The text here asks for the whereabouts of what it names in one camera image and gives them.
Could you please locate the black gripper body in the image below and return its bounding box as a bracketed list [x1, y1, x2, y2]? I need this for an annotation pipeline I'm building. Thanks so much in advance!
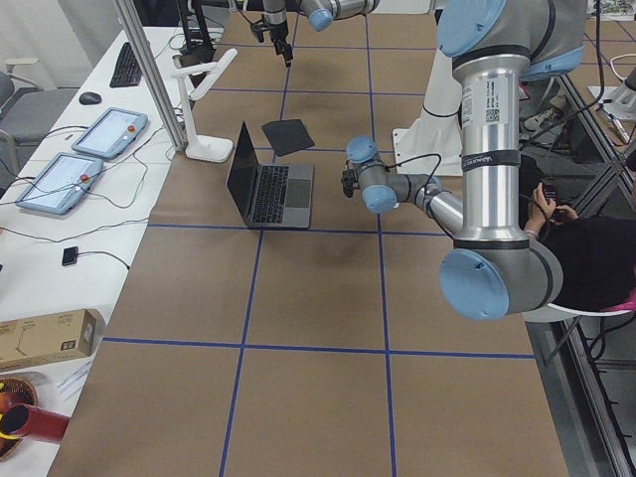
[269, 21, 289, 53]

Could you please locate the black mouse pad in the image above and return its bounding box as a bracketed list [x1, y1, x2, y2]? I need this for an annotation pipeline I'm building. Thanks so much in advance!
[261, 119, 315, 157]

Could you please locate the grey laptop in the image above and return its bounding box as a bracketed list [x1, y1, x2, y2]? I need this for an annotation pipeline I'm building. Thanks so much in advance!
[227, 124, 314, 229]

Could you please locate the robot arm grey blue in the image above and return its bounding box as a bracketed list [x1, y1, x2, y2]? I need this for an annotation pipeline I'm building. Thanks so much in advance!
[346, 1, 587, 320]
[250, 0, 380, 68]

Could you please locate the white desk lamp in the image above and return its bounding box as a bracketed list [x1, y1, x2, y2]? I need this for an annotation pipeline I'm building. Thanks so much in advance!
[170, 47, 239, 162]

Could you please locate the black computer mouse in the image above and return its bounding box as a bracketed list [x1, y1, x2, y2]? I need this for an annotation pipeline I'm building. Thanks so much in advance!
[79, 91, 102, 105]

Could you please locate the black keyboard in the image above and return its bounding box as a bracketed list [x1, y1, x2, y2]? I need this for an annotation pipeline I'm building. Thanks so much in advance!
[109, 42, 142, 88]

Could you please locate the upper blue teach pendant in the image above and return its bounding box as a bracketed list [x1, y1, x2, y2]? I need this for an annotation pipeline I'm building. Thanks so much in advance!
[72, 107, 148, 160]

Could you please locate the blue teach pendant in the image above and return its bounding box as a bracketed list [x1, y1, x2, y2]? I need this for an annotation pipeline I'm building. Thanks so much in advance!
[16, 153, 103, 216]
[72, 107, 148, 160]

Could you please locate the lower blue teach pendant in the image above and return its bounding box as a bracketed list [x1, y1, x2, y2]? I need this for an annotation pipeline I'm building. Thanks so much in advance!
[16, 153, 103, 216]

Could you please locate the small black puck device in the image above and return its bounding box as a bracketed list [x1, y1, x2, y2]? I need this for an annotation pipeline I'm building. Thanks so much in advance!
[62, 246, 80, 266]

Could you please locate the cardboard box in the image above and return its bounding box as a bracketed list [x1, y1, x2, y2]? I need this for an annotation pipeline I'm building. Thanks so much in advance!
[1, 309, 103, 372]

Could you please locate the seated person in black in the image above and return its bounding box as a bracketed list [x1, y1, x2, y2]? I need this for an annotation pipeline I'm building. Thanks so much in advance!
[519, 155, 635, 312]

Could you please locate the red cylinder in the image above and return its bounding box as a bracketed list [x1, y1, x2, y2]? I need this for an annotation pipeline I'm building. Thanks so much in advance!
[1, 403, 71, 444]

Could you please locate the aluminium frame post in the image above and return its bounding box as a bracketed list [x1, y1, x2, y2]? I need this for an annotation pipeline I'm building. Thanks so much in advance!
[113, 0, 187, 151]

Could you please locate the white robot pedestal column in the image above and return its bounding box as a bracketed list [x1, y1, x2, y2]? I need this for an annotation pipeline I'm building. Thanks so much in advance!
[393, 50, 462, 177]

